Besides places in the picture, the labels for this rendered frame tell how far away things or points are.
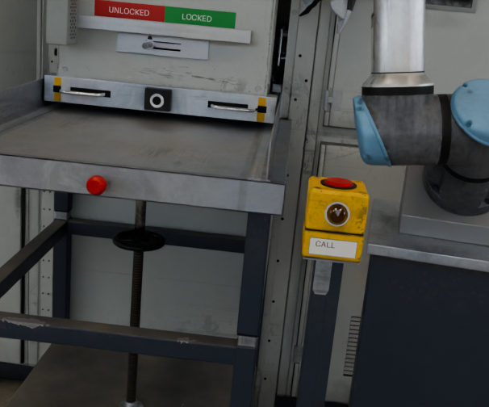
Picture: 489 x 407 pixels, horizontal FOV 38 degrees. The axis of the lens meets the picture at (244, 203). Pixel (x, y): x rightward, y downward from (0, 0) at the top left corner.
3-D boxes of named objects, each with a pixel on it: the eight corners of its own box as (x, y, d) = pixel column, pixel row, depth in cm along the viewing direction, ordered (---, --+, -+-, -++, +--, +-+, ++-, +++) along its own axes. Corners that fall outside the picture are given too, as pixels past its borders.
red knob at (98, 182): (103, 197, 116) (104, 178, 115) (84, 195, 116) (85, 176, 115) (110, 190, 120) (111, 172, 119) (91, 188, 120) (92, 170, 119)
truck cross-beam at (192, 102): (274, 123, 163) (277, 98, 161) (43, 100, 166) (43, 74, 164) (274, 120, 168) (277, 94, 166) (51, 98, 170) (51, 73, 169)
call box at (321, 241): (360, 266, 96) (370, 194, 93) (301, 260, 96) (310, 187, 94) (356, 246, 104) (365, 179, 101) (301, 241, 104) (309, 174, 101)
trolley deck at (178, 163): (282, 216, 119) (286, 181, 117) (-77, 177, 122) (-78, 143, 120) (289, 141, 184) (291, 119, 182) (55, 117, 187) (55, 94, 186)
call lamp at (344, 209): (348, 230, 93) (352, 205, 93) (323, 228, 94) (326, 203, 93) (348, 227, 95) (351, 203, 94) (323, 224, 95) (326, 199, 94)
